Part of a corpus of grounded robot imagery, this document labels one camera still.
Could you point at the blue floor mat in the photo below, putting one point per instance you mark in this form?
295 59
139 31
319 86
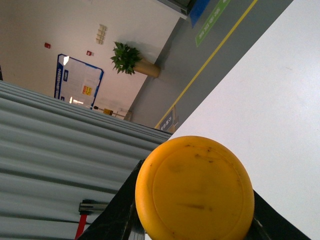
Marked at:
197 9

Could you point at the green floor sign sticker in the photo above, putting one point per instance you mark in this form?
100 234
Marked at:
211 20

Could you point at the left potted plant gold pot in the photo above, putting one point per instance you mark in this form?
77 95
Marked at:
129 60

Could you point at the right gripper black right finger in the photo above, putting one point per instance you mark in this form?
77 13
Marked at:
268 224

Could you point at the blue framed notice board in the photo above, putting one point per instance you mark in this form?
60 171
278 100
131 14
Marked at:
77 82

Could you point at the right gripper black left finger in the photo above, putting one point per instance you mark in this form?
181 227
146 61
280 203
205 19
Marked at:
119 220

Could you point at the yellow mushroom push button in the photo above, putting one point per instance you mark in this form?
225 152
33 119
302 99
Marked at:
194 188

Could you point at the white wall switch panel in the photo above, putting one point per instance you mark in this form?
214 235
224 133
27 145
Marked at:
101 34

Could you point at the blue floor standing sign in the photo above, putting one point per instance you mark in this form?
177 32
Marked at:
168 124

